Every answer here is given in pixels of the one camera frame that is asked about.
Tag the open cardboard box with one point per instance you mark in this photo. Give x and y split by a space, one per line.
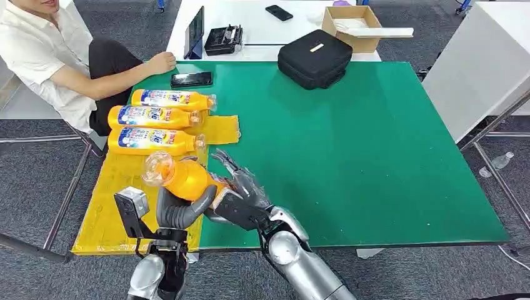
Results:
362 44

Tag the black smartphone with glossy screen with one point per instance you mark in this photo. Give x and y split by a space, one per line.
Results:
191 79

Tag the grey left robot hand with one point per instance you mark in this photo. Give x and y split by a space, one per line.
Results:
174 213

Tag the black carrying case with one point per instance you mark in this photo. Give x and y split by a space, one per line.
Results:
314 58

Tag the green table mat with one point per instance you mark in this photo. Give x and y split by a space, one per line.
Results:
393 145

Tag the white flat strip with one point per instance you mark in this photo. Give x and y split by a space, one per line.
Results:
385 32

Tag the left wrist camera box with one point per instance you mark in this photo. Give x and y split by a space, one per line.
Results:
130 207

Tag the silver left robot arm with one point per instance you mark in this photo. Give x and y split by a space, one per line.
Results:
145 273

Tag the person's hand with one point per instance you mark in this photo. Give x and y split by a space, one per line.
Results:
162 63

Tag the small black matte phone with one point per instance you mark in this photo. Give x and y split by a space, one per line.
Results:
279 13

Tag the steel frame table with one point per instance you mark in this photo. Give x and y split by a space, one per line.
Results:
41 138

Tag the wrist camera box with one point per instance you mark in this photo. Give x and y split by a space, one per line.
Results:
130 207
240 213

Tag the orange drink bottle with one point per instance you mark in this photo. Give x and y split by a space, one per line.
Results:
178 119
198 100
186 180
182 143

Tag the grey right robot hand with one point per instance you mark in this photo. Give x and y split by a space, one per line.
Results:
248 186

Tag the white table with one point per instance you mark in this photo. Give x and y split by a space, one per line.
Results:
256 20

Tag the dark upright tablet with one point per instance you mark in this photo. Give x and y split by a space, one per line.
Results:
194 33

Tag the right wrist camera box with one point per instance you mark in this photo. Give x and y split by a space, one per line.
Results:
240 213

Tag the black device tray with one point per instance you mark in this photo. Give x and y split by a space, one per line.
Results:
221 41

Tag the pale grey table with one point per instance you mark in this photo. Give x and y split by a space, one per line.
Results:
476 62

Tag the clear plastic bottle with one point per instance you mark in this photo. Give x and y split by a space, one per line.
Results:
502 161

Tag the white table foot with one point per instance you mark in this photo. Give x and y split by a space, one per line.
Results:
369 252
193 257

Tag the yellow sheet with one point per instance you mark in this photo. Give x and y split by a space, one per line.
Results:
103 207

